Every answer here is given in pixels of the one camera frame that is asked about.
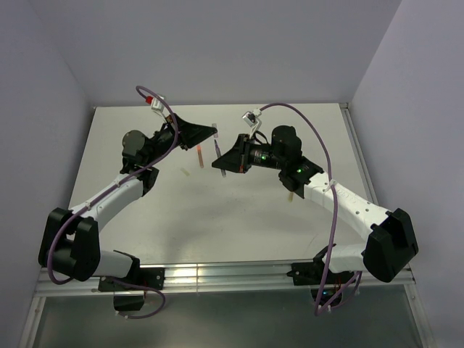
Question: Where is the orange pen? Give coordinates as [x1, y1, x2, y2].
[196, 144, 204, 169]

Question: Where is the aluminium side rail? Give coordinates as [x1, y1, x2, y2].
[339, 103, 437, 348]

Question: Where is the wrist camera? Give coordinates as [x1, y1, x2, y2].
[145, 95, 165, 114]
[242, 109, 262, 137]

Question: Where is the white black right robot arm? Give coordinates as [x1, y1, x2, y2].
[212, 125, 418, 283]

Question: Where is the aluminium mounting rail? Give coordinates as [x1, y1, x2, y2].
[36, 262, 414, 295]

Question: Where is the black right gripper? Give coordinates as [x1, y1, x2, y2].
[212, 134, 285, 173]

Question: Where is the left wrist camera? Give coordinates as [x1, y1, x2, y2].
[145, 95, 165, 114]

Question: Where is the purple pen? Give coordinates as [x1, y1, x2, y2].
[214, 139, 226, 178]

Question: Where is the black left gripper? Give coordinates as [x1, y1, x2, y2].
[144, 113, 216, 165]

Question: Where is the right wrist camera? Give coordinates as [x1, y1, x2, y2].
[242, 109, 262, 137]

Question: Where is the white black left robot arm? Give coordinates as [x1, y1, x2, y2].
[38, 114, 217, 289]

